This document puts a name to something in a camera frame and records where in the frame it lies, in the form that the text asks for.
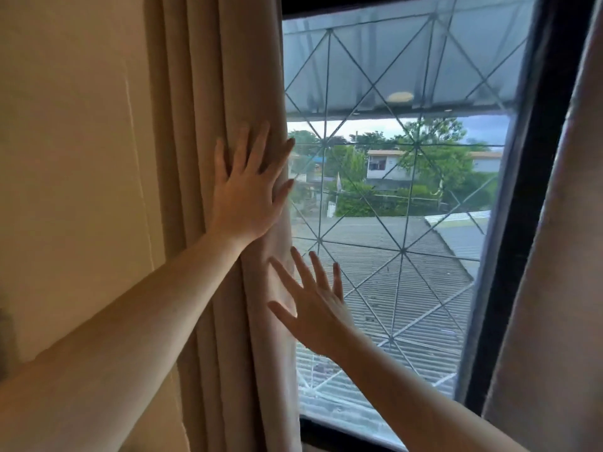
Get green trees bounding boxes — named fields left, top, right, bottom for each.
left=288, top=116, right=500, bottom=218

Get beige pleated curtain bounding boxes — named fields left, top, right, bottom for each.
left=144, top=0, right=303, bottom=452

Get grey corrugated roof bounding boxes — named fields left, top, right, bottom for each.
left=291, top=215, right=477, bottom=422

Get translucent awning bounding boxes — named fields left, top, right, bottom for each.
left=283, top=0, right=538, bottom=122

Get white house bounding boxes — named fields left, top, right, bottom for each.
left=365, top=149, right=419, bottom=190

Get person's right forearm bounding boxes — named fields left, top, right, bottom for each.
left=325, top=325, right=530, bottom=452

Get metal window grille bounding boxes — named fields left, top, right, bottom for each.
left=283, top=0, right=535, bottom=419

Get person's left forearm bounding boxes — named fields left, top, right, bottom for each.
left=0, top=228, right=251, bottom=452

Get person's left hand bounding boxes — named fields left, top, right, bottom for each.
left=209, top=122, right=296, bottom=249

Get person's right hand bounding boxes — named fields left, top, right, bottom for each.
left=267, top=247, right=362, bottom=359

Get black window frame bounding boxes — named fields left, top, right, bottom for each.
left=282, top=0, right=595, bottom=452

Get beige smooth curtain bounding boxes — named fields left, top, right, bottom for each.
left=483, top=0, right=603, bottom=452

